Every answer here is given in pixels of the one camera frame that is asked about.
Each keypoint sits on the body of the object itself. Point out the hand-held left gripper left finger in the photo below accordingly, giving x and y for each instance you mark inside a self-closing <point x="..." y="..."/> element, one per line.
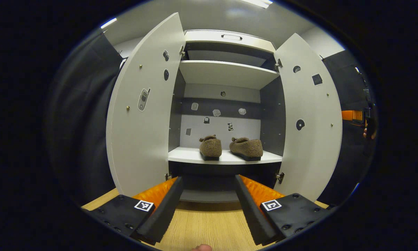
<point x="165" y="209"/>

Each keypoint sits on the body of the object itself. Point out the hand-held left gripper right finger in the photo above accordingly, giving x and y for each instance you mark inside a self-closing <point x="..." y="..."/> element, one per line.
<point x="250" y="212"/>

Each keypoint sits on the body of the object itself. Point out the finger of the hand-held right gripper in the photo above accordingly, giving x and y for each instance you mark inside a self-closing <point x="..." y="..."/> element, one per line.
<point x="351" y="115"/>

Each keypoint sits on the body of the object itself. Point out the white cabinet door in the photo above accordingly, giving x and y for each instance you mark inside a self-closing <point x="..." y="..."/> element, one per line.
<point x="313" y="157"/>
<point x="142" y="146"/>

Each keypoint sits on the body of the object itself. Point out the brown fuzzy shoe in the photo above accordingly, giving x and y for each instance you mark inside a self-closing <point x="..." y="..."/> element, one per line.
<point x="249" y="148"/>
<point x="210" y="148"/>

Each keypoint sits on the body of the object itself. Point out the white shoe cabinet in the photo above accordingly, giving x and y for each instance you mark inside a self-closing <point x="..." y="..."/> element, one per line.
<point x="271" y="115"/>

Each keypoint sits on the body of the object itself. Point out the white cabinet shelf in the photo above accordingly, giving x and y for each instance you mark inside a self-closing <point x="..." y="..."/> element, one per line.
<point x="226" y="73"/>
<point x="184" y="155"/>

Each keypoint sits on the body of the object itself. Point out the white cabinet drawer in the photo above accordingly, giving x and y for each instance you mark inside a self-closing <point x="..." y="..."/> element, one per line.
<point x="202" y="36"/>

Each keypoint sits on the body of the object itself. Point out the black backdrop cloth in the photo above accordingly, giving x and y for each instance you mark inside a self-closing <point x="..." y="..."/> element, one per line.
<point x="83" y="122"/>
<point x="348" y="164"/>

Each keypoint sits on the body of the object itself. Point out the long ceiling light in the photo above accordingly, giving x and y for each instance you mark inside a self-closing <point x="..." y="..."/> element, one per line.
<point x="259" y="2"/>

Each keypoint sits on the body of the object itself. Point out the double ceiling light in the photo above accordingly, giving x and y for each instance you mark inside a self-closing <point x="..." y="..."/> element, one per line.
<point x="108" y="23"/>

